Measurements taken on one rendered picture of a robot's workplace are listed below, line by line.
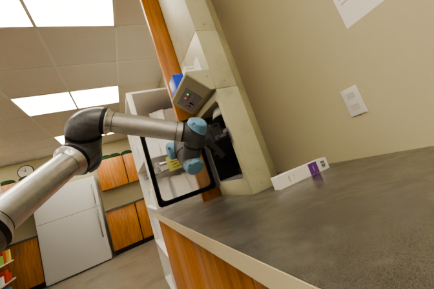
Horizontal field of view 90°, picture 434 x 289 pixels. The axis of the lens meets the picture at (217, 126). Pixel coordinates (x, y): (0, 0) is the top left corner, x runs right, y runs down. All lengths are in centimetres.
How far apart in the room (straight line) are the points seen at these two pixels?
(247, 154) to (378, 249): 67
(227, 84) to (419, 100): 67
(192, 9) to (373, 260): 110
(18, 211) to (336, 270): 67
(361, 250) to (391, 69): 72
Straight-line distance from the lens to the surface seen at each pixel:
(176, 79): 115
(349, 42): 103
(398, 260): 32
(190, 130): 81
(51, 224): 585
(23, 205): 74
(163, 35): 153
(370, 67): 100
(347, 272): 31
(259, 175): 95
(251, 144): 96
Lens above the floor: 109
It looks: 10 degrees up
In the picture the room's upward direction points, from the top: 19 degrees counter-clockwise
